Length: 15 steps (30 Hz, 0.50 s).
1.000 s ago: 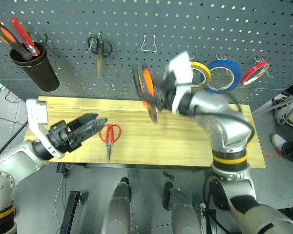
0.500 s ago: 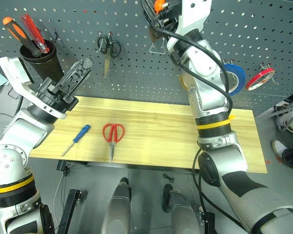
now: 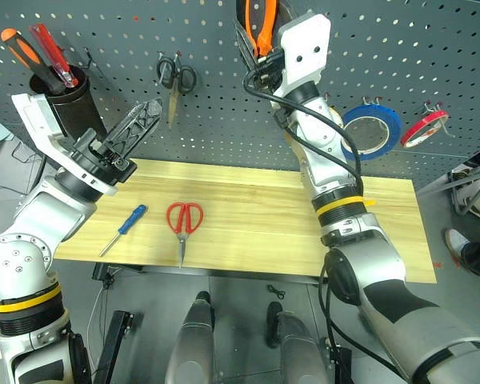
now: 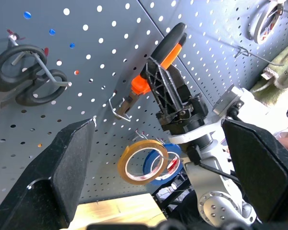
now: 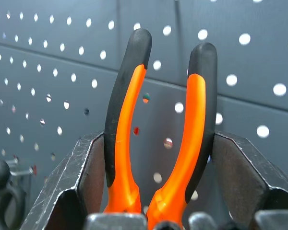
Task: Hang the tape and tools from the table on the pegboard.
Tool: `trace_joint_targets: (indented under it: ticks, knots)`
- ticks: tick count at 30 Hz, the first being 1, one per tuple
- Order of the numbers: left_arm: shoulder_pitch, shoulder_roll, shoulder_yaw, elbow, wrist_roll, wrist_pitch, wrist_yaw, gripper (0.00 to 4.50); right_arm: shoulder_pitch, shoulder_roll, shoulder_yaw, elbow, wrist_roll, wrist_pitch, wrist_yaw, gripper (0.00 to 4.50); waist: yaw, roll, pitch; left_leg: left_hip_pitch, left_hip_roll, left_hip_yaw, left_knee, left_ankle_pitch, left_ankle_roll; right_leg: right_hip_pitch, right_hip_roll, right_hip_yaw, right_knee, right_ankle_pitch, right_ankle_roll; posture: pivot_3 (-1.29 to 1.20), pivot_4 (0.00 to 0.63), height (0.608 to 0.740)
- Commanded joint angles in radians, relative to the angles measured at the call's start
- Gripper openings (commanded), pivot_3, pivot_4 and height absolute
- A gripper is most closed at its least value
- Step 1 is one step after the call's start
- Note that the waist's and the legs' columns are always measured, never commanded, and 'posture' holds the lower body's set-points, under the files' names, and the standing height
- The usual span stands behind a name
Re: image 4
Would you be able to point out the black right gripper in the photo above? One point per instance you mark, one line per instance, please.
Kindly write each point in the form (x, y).
(189, 117)

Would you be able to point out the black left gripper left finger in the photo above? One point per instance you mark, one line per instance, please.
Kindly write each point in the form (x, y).
(38, 177)

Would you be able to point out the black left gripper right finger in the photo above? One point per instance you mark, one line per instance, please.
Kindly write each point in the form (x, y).
(261, 167)

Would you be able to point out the orange and black pliers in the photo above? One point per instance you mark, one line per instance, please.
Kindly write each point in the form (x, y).
(169, 43)

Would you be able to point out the metal pegboard hook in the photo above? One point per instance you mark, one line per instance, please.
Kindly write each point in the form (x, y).
(144, 136)
(282, 8)
(254, 55)
(42, 64)
(114, 109)

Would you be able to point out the grey pegboard panel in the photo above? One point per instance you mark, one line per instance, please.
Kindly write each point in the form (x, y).
(218, 48)
(86, 72)

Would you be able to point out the blue tape roll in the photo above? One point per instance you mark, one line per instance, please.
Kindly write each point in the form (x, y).
(147, 163)

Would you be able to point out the yellow tape roll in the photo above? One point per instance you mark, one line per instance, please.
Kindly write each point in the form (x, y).
(122, 165)

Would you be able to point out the white tape roll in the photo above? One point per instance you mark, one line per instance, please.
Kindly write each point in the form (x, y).
(258, 26)

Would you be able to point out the green cloth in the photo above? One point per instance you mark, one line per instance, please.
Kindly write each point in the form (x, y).
(280, 57)

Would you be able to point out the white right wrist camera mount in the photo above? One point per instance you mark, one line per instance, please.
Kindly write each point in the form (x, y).
(201, 130)

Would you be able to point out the black metal frame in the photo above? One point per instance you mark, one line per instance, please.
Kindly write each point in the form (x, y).
(172, 194)

